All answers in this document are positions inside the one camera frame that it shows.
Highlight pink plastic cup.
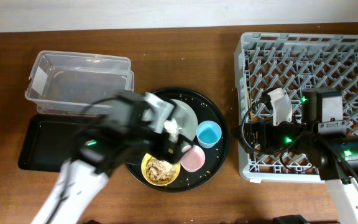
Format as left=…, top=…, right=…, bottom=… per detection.
left=180, top=145, right=206, bottom=172

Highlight blue plastic cup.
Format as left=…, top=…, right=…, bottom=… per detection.
left=196, top=121, right=223, bottom=149

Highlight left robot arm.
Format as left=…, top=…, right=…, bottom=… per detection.
left=32, top=90, right=193, bottom=223

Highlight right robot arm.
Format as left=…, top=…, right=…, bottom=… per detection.
left=234, top=88, right=358, bottom=223

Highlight wooden chopstick in rack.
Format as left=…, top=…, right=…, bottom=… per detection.
left=247, top=91, right=254, bottom=121

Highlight grey dishwasher rack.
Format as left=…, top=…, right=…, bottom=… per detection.
left=234, top=32, right=358, bottom=184

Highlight crumpled white napkin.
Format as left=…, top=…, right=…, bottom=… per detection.
left=163, top=118, right=181, bottom=142

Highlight food scraps in bowl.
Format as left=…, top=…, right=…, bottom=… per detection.
left=145, top=157, right=178, bottom=184

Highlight yellow bowl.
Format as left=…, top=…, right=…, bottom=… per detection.
left=141, top=154, right=181, bottom=186

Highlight grey plate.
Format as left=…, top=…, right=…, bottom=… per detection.
left=172, top=99, right=198, bottom=140

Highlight round black serving tray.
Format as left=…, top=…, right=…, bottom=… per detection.
left=125, top=87, right=229, bottom=193

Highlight black rectangular tray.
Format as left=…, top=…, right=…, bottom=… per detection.
left=17, top=114, right=99, bottom=172

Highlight clear plastic storage bin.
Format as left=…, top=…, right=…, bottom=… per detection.
left=25, top=50, right=135, bottom=115

